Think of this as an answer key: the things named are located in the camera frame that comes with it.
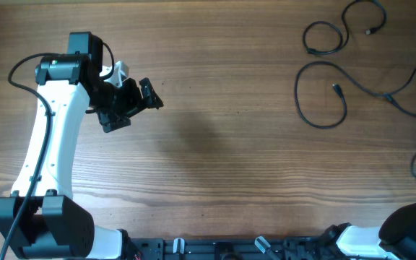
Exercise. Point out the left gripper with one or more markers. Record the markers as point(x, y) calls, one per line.
point(134, 105)

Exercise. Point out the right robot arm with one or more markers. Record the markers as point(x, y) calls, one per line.
point(394, 239)

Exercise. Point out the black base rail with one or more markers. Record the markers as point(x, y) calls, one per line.
point(186, 249)

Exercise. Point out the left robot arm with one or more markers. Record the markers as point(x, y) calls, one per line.
point(40, 219)

